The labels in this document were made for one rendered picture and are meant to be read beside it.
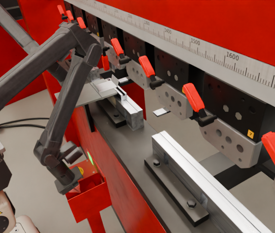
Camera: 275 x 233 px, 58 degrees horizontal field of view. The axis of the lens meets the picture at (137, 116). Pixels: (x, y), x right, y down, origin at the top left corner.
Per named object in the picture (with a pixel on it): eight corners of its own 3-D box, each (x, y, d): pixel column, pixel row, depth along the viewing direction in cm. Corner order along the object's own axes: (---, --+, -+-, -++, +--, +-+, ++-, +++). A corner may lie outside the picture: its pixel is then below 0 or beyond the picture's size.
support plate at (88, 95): (54, 95, 122) (54, 93, 121) (103, 80, 130) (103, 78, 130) (63, 112, 108) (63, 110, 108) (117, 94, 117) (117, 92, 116)
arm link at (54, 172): (41, 162, 86) (48, 171, 83) (58, 150, 89) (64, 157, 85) (52, 173, 91) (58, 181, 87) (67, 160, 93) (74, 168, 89)
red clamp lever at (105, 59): (102, 70, 101) (98, 47, 96) (112, 67, 103) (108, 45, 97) (104, 71, 100) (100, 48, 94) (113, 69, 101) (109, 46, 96)
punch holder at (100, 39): (91, 46, 120) (83, 11, 110) (107, 42, 122) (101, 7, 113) (102, 56, 108) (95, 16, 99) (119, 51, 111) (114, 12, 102)
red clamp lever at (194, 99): (182, 84, 51) (204, 125, 49) (198, 78, 53) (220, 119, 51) (179, 88, 53) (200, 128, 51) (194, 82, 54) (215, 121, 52)
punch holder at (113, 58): (106, 59, 105) (99, 19, 95) (124, 54, 108) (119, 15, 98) (121, 71, 93) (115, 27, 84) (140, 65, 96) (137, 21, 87)
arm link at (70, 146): (33, 148, 84) (42, 160, 78) (60, 126, 88) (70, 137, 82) (51, 168, 92) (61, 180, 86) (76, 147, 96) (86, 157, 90)
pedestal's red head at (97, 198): (63, 189, 115) (52, 162, 104) (95, 174, 120) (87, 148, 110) (76, 223, 100) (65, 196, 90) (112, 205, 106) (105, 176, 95)
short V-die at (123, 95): (106, 84, 131) (105, 79, 129) (111, 82, 132) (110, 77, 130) (121, 100, 116) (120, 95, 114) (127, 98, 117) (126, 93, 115)
